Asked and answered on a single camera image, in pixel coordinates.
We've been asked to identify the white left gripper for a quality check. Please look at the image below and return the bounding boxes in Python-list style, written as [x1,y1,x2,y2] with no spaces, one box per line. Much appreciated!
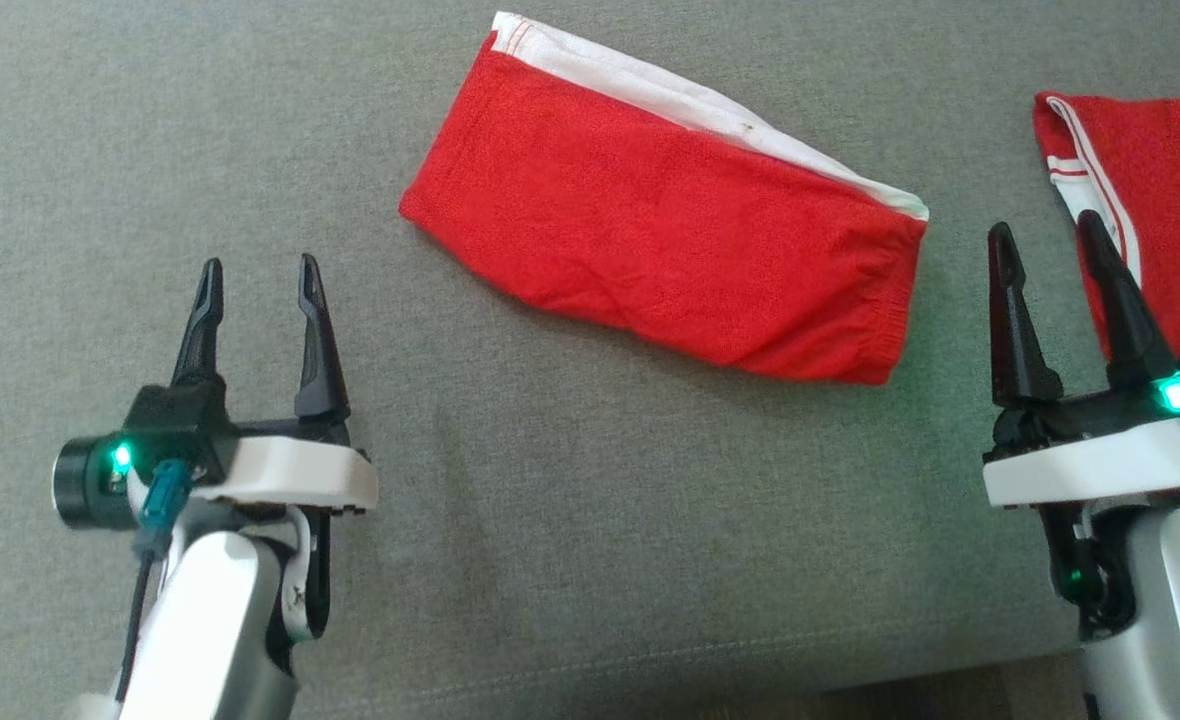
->
[170,252,379,516]

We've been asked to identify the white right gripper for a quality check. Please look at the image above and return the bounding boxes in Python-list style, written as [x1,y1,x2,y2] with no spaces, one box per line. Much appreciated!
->
[982,210,1180,511]

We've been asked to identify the red shorts with white stripe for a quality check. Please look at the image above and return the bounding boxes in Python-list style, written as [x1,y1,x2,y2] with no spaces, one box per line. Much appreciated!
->
[398,10,931,387]

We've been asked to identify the large grey sofa ottoman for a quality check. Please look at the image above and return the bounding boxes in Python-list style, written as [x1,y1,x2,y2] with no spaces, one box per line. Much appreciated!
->
[0,0,1180,720]

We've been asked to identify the black cable with teal plug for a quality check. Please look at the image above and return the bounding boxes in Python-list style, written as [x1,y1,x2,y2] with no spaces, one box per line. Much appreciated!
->
[115,460,194,706]

